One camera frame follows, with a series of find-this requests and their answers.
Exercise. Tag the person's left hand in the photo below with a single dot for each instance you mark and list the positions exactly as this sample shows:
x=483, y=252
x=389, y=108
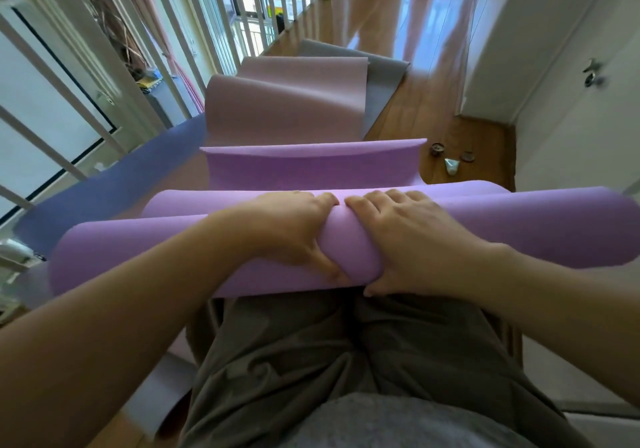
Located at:
x=280, y=227

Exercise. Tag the person's right hand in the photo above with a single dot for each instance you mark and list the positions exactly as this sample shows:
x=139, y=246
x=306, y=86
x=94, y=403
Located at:
x=430, y=247

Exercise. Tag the person's right thumb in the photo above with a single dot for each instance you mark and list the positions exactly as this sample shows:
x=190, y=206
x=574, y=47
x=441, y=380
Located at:
x=379, y=285

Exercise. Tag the person's right little finger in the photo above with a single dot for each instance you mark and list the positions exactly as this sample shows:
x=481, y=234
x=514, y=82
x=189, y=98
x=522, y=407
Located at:
x=427, y=201

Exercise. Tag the person's right middle finger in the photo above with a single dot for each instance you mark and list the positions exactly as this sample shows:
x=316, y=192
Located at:
x=387, y=205

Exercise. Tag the person's left thumb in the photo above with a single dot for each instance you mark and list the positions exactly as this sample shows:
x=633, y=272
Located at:
x=327, y=265

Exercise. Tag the purple yoga mat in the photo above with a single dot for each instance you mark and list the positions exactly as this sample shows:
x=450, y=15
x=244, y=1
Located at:
x=550, y=227

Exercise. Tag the person's left forearm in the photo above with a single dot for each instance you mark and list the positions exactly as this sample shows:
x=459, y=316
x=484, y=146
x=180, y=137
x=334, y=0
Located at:
x=115, y=312

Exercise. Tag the person's right forearm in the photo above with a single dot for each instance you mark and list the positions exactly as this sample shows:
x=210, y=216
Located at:
x=565, y=297

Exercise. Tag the pale green tube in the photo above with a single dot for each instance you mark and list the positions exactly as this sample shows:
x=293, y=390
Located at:
x=452, y=166

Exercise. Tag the small round tin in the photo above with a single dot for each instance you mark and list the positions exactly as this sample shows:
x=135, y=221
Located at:
x=438, y=148

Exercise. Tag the small round lid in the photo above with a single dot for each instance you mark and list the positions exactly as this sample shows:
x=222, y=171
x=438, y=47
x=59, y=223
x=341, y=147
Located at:
x=468, y=156

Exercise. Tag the grey-brown shorts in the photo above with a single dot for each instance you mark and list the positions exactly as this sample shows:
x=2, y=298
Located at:
x=325, y=352

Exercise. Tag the grey yoga mat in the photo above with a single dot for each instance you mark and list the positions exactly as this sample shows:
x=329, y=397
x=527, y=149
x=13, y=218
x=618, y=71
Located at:
x=385, y=82

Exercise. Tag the grey shirt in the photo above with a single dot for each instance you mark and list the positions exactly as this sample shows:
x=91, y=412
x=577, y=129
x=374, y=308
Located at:
x=400, y=425

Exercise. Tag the pink yoga mat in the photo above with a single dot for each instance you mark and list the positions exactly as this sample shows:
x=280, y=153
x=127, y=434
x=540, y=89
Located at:
x=285, y=102

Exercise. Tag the white door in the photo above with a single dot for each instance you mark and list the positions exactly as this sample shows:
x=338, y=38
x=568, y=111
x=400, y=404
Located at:
x=580, y=127

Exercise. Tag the sheer pink curtain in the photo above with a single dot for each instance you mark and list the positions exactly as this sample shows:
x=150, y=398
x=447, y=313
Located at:
x=435, y=7

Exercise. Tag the yellow and black object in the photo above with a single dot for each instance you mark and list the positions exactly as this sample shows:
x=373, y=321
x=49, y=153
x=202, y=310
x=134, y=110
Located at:
x=278, y=16

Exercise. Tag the blue yoga mat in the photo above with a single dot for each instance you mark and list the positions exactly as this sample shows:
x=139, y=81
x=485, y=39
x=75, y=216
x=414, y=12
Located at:
x=100, y=197

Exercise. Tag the black framed white screen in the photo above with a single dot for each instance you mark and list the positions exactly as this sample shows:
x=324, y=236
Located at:
x=45, y=127

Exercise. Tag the white stair railing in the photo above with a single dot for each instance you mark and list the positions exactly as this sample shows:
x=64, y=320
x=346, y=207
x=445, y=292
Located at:
x=55, y=87

